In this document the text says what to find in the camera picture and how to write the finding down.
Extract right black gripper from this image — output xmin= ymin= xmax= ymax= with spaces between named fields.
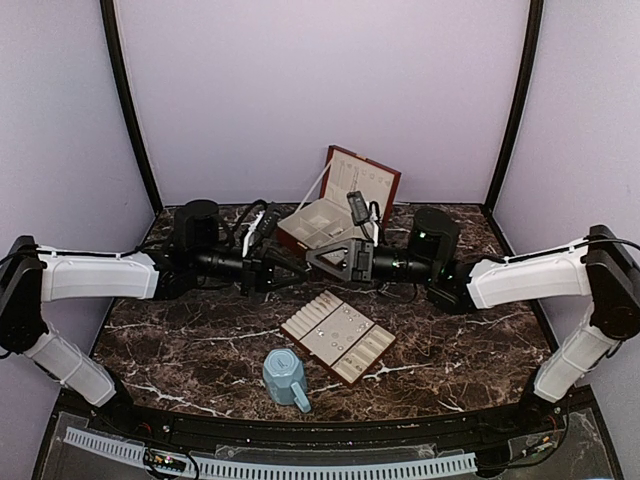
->
xmin=306 ymin=237 xmax=438 ymax=285

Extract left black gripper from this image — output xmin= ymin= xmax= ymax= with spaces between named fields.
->
xmin=192 ymin=242 xmax=309 ymax=297

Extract black front rail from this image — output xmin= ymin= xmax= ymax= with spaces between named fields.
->
xmin=83 ymin=401 xmax=567 ymax=451

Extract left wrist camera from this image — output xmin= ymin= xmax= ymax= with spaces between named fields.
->
xmin=242 ymin=203 xmax=281 ymax=258

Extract right black frame post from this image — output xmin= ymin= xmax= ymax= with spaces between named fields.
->
xmin=483 ymin=0 xmax=544 ymax=216

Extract red wooden jewelry box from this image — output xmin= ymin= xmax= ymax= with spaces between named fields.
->
xmin=276 ymin=145 xmax=401 ymax=256

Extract black frame post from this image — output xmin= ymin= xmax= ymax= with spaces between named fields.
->
xmin=483 ymin=0 xmax=544 ymax=216
xmin=99 ymin=0 xmax=164 ymax=214

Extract red jewelry tray insert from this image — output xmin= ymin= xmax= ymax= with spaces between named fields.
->
xmin=281 ymin=290 xmax=396 ymax=386

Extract left black frame post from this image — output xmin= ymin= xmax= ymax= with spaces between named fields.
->
xmin=99 ymin=0 xmax=164 ymax=214

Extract white slotted cable duct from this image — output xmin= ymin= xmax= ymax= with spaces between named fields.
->
xmin=63 ymin=427 xmax=477 ymax=479

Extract light blue mug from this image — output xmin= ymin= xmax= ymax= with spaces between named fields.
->
xmin=263 ymin=348 xmax=311 ymax=413

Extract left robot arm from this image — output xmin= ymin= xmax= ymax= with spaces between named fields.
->
xmin=1 ymin=199 xmax=307 ymax=436

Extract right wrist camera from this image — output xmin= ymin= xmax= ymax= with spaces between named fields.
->
xmin=346 ymin=191 xmax=381 ymax=247

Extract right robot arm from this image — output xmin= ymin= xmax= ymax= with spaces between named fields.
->
xmin=306 ymin=207 xmax=639 ymax=434

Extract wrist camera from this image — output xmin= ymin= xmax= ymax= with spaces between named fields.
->
xmin=346 ymin=191 xmax=381 ymax=247
xmin=242 ymin=203 xmax=281 ymax=258

